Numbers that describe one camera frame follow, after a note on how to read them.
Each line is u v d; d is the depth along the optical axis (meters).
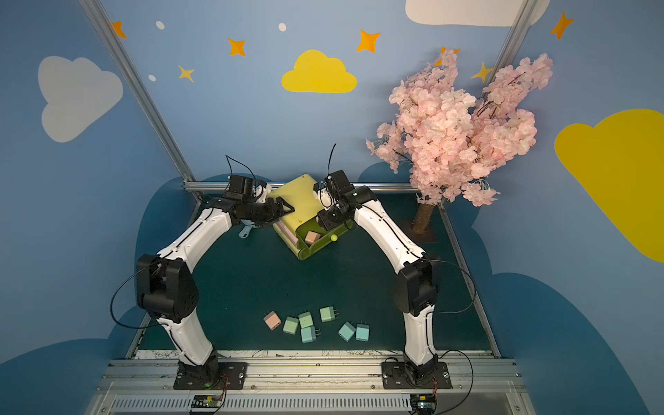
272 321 0.84
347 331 0.82
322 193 0.76
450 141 0.63
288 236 0.94
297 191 0.93
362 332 0.82
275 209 0.80
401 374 0.75
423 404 0.73
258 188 0.83
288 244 0.97
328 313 0.85
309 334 0.80
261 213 0.79
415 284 0.49
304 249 0.94
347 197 0.60
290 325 0.83
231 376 0.75
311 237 0.86
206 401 0.72
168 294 0.49
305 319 0.84
